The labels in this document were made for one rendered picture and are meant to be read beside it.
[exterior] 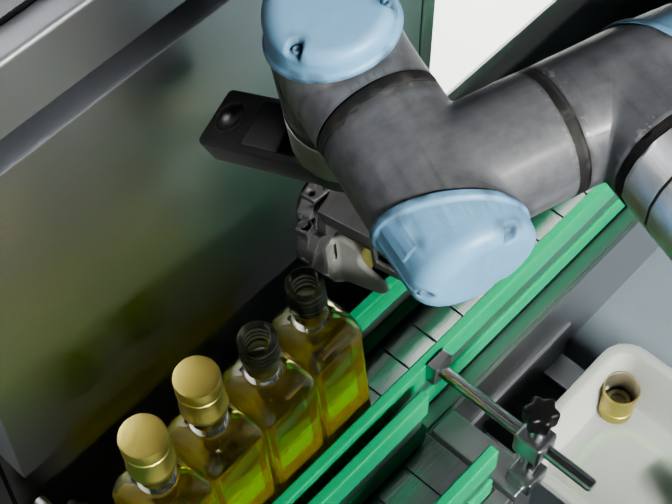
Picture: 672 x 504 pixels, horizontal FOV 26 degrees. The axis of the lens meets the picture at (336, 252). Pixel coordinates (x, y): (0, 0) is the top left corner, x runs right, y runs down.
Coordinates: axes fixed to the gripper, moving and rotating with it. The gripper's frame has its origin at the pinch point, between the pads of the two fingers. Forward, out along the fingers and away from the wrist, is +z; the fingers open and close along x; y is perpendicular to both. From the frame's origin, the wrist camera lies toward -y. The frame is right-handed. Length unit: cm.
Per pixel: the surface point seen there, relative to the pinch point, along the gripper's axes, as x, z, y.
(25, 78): -8.6, -26.2, -14.9
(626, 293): 23, 44, 16
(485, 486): -6.9, 20.6, 15.5
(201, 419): -17.6, -3.8, -1.1
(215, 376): -15.1, -6.8, -1.0
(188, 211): -4.1, -1.5, -11.5
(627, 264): 24.2, 39.1, 14.9
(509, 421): -2.0, 16.6, 15.0
